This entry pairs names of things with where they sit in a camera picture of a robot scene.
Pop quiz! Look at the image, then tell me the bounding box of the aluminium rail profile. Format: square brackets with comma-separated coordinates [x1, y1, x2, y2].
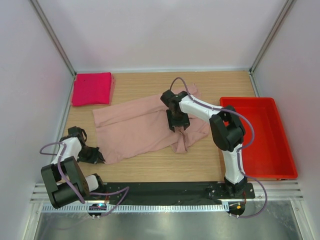
[29, 180, 304, 204]

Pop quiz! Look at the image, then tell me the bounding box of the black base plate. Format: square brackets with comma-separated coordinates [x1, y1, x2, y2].
[104, 181, 255, 206]

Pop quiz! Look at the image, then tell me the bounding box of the left aluminium frame post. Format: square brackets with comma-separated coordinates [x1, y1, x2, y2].
[29, 0, 77, 77]

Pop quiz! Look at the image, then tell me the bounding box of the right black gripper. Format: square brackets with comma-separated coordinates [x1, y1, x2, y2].
[167, 109, 191, 131]

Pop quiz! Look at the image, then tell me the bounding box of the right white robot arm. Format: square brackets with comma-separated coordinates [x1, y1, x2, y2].
[160, 89, 248, 198]

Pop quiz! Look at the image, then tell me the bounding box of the folded magenta t shirt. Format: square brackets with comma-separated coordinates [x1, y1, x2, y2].
[71, 72, 116, 107]

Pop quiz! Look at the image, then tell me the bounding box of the red plastic bin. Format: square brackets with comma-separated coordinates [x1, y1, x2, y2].
[219, 97, 298, 180]

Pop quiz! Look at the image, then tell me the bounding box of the white slotted cable duct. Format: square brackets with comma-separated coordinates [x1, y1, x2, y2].
[41, 202, 229, 214]

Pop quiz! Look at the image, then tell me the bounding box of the right aluminium frame post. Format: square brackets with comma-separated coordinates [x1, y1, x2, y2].
[249, 0, 296, 75]

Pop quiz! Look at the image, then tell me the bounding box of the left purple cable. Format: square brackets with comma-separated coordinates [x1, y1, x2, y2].
[39, 141, 131, 218]

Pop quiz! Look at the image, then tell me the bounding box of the dusty pink t shirt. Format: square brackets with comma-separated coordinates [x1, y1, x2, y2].
[92, 94, 211, 165]

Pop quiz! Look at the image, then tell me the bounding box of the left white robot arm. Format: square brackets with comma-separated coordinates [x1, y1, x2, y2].
[39, 126, 106, 209]

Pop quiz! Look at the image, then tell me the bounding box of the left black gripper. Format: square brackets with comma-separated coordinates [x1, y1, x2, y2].
[76, 146, 105, 165]

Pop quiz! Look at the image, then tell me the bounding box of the aluminium frame post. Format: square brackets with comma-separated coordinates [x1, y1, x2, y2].
[29, 0, 77, 77]
[249, 0, 296, 75]

